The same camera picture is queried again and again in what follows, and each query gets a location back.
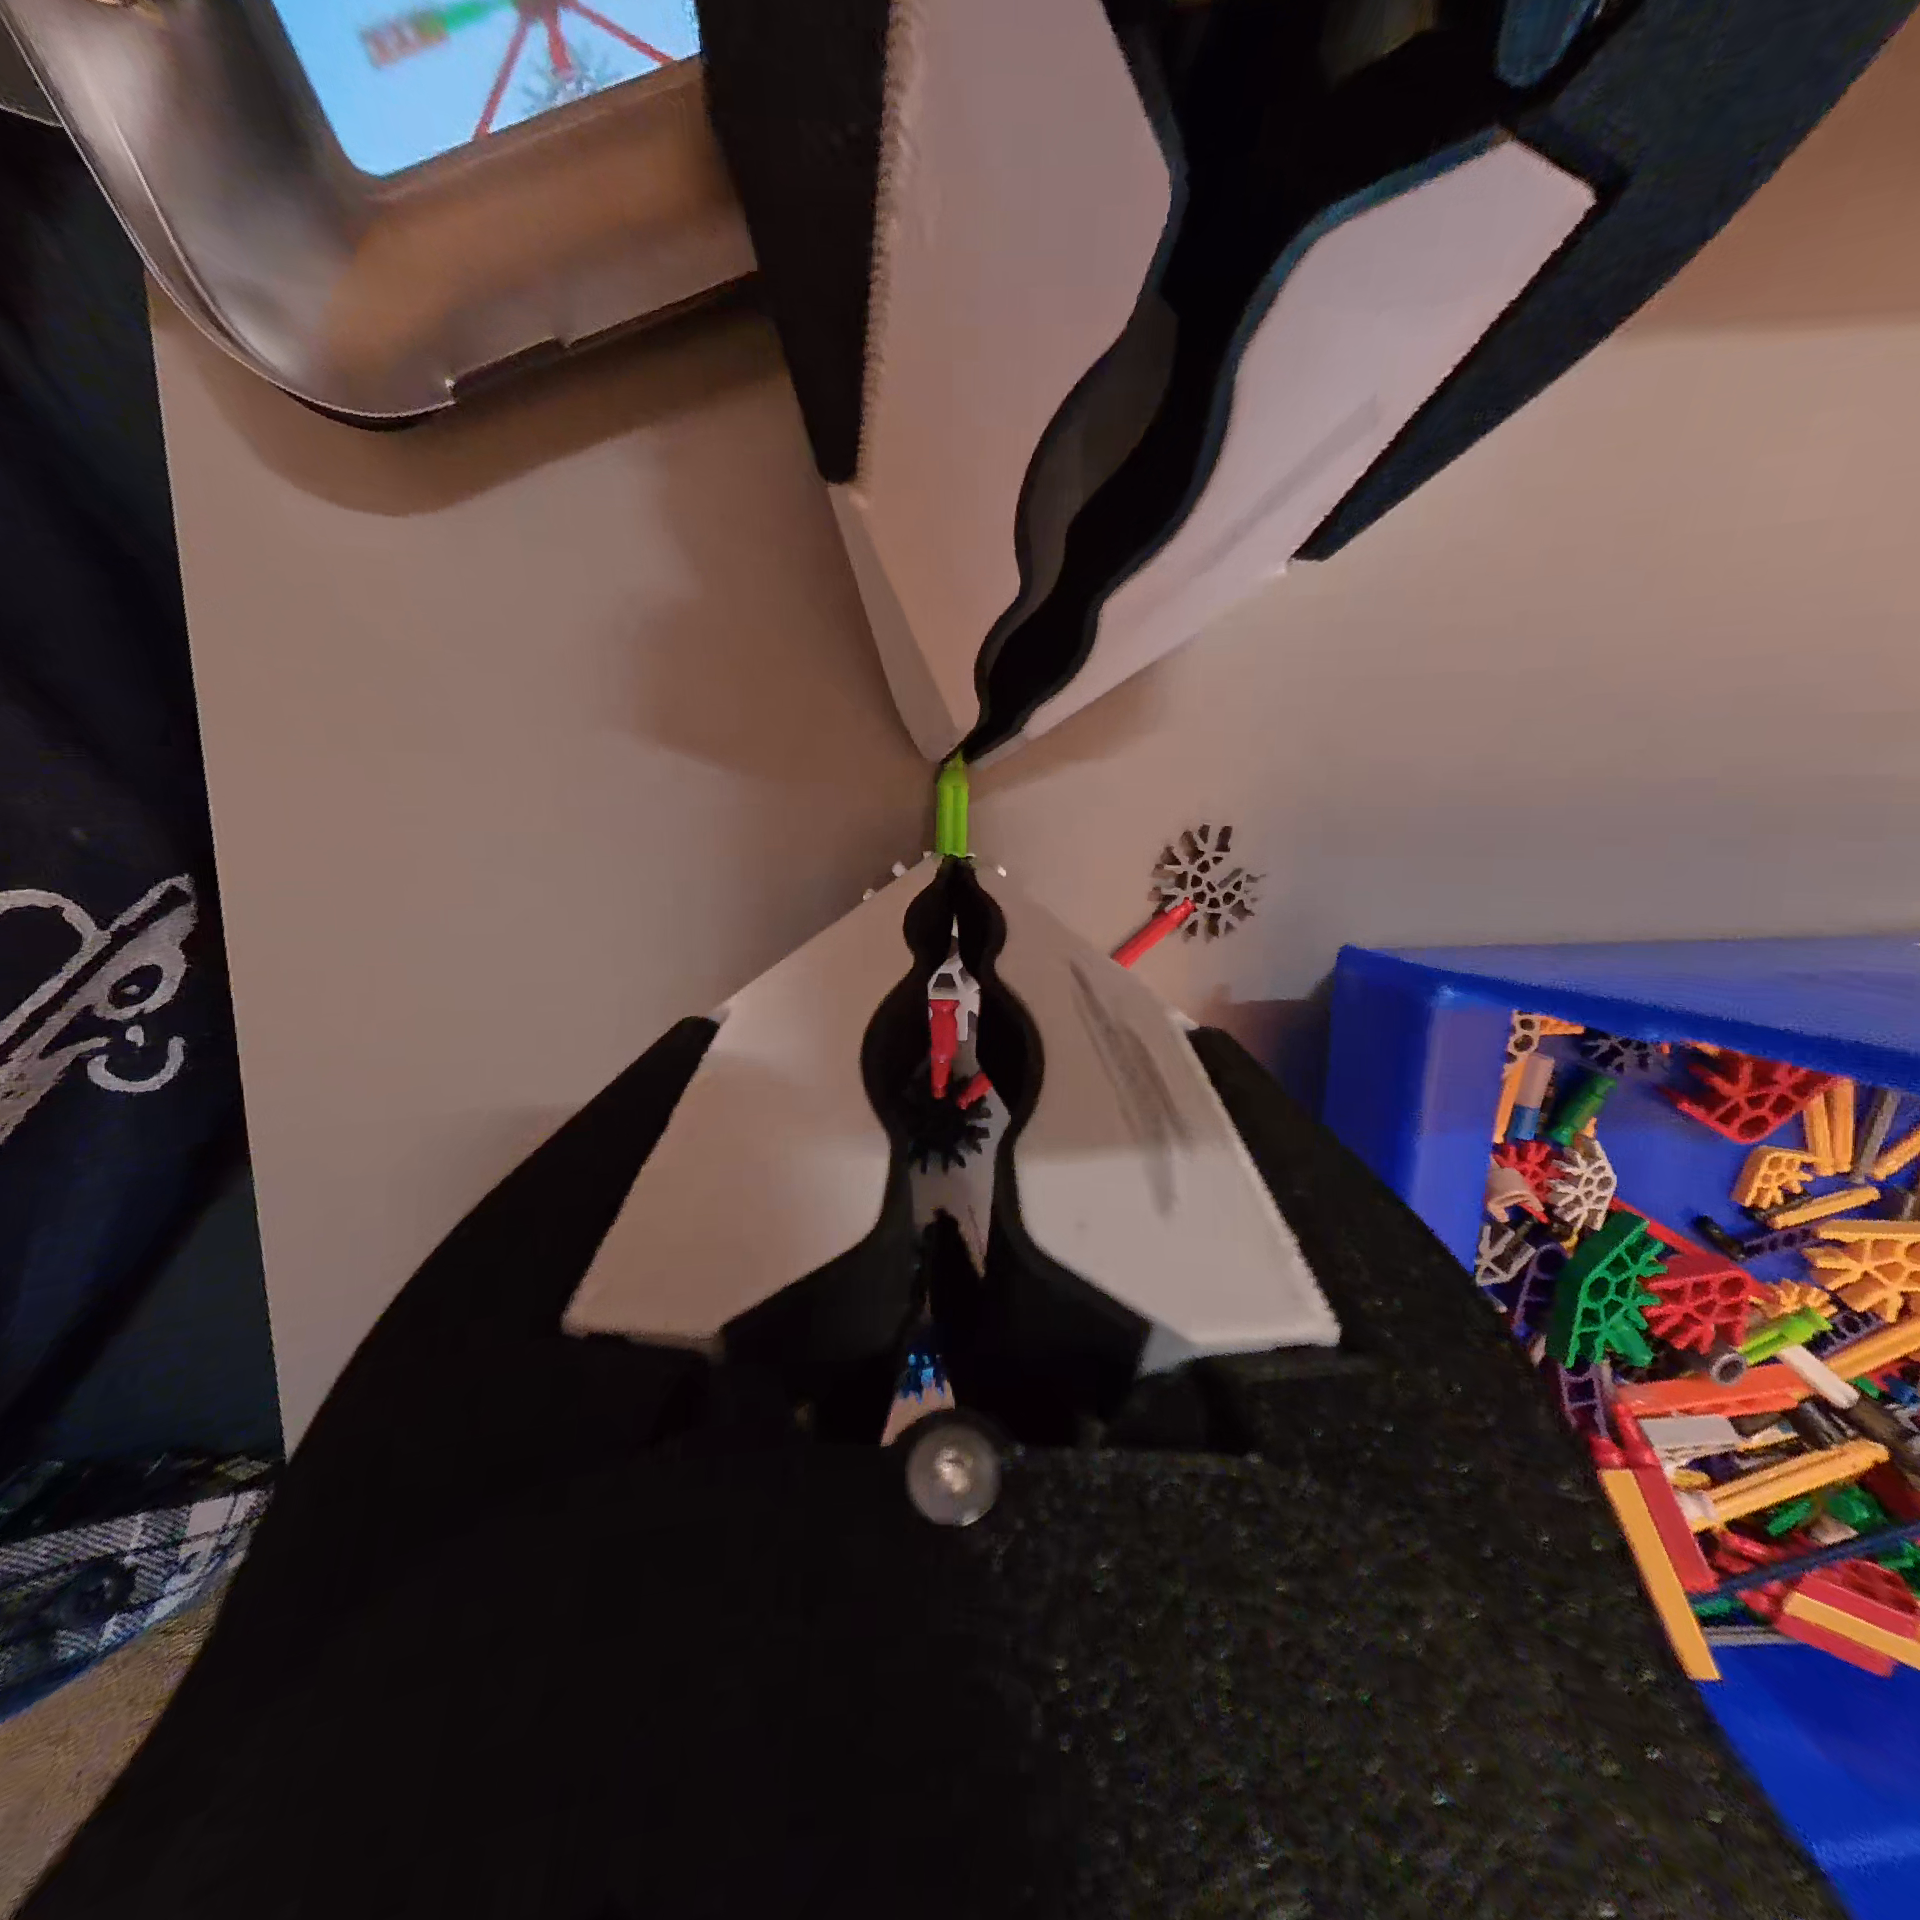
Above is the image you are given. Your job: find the black snowflake connector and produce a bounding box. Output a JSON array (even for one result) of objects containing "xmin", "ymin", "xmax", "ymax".
[{"xmin": 900, "ymin": 1090, "xmax": 990, "ymax": 1175}]

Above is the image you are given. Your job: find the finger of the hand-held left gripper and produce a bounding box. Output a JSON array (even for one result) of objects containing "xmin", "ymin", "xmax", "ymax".
[
  {"xmin": 963, "ymin": 137, "xmax": 1598, "ymax": 763},
  {"xmin": 829, "ymin": 0, "xmax": 1183, "ymax": 766}
]

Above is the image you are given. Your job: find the white snowflake connector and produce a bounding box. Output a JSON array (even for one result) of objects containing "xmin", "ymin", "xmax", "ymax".
[{"xmin": 863, "ymin": 855, "xmax": 1006, "ymax": 1010}]

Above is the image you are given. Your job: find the person's dark printed t-shirt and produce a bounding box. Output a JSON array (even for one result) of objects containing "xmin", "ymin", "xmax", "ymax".
[{"xmin": 0, "ymin": 110, "xmax": 285, "ymax": 1463}]

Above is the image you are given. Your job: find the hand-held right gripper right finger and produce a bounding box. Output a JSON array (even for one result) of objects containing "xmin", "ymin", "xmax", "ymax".
[{"xmin": 963, "ymin": 865, "xmax": 1342, "ymax": 1372}]

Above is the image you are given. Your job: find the dark grey snowflake connector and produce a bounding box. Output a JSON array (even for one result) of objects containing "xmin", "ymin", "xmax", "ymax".
[{"xmin": 1150, "ymin": 822, "xmax": 1266, "ymax": 942}]

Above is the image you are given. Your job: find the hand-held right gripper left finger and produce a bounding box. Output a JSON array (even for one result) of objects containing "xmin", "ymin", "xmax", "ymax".
[{"xmin": 563, "ymin": 865, "xmax": 958, "ymax": 1355}]

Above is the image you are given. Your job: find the pile of colourful construction pieces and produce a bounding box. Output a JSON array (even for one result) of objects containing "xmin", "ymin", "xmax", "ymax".
[{"xmin": 1476, "ymin": 1010, "xmax": 1920, "ymax": 1682}]

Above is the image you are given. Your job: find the person's plaid shirt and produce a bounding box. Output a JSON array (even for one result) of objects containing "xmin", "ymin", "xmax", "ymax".
[{"xmin": 0, "ymin": 1445, "xmax": 280, "ymax": 1712}]

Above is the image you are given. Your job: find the blue plastic bin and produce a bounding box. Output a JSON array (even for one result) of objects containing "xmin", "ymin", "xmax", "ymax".
[{"xmin": 1319, "ymin": 942, "xmax": 1920, "ymax": 1920}]

